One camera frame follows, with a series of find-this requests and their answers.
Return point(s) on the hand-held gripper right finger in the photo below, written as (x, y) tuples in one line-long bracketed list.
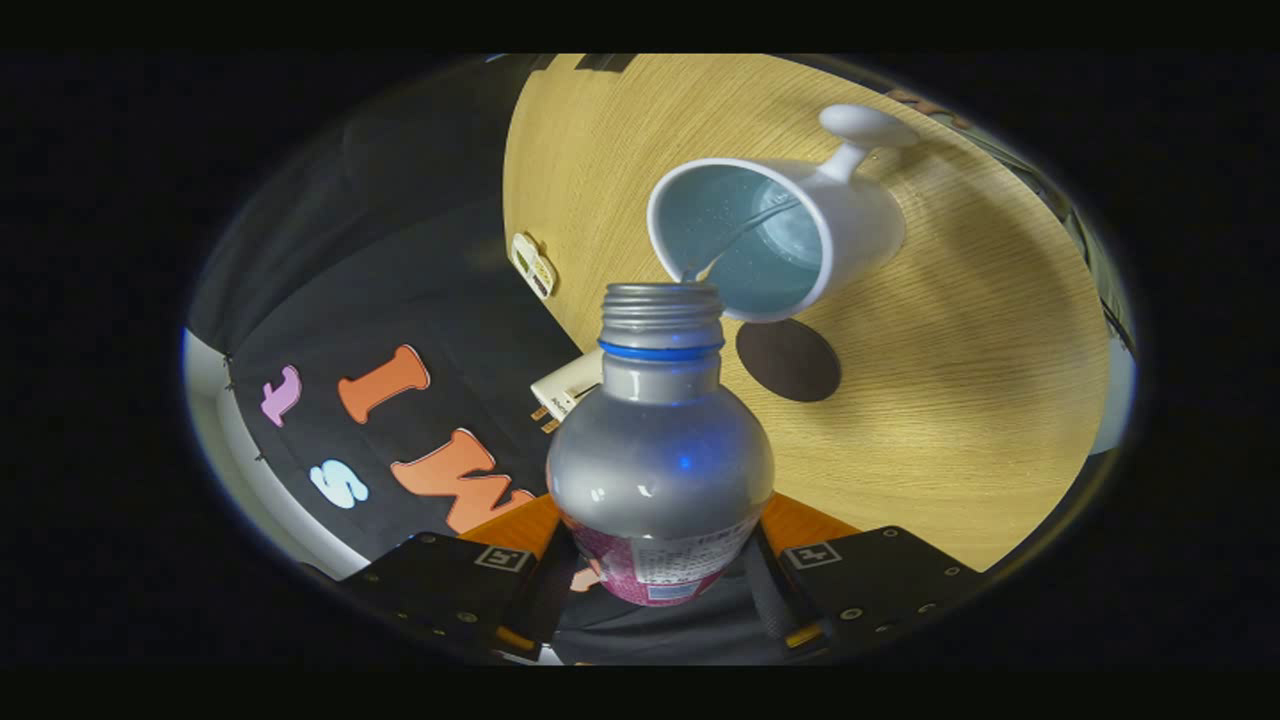
[(765, 600)]

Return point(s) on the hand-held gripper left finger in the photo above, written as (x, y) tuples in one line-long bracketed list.
[(540, 600)]

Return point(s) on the silver bottle with red label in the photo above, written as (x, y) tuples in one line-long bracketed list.
[(660, 460)]

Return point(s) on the dark brown round coaster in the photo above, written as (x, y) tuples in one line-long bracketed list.
[(790, 362)]

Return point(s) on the white toaster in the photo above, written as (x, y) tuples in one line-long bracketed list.
[(570, 385)]

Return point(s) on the wooden table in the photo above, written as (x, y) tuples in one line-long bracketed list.
[(950, 420)]

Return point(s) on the white divided snack dish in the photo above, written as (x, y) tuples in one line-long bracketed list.
[(533, 265)]

